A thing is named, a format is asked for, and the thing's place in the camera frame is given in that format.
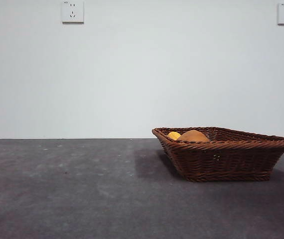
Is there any brown wicker basket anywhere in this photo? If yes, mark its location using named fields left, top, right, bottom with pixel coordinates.
left=151, top=126, right=284, bottom=182

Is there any brown potato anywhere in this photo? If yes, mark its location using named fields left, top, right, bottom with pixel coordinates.
left=176, top=129, right=211, bottom=143

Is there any yellow corn cob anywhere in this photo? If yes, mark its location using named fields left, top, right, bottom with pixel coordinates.
left=167, top=131, right=182, bottom=141

